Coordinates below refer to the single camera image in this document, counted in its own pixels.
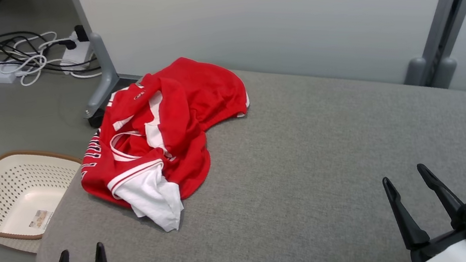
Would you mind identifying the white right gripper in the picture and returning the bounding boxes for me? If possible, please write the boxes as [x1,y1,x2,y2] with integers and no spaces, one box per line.
[381,157,466,262]

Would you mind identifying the red basketball jersey white trim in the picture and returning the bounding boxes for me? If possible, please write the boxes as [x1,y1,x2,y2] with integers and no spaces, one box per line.
[68,75,221,244]

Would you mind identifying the red shorts white stripe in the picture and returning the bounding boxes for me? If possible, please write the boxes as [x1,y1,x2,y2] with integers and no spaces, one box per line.
[101,48,257,167]

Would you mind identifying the cream perforated laundry basket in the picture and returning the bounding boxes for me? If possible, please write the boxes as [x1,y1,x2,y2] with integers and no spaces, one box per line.
[0,141,94,259]

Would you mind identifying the grey curved partition leg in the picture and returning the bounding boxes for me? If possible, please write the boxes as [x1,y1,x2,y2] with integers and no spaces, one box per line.
[72,26,148,121]

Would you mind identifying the white power strip with plugs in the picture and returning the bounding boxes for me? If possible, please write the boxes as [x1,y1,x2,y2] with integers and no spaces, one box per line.
[56,29,96,74]

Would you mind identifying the black power plug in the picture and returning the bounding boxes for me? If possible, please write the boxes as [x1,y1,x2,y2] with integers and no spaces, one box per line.
[73,24,89,44]
[57,37,78,53]

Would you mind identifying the looped white cable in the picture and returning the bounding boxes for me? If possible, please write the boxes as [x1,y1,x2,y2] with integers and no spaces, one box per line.
[0,24,103,91]

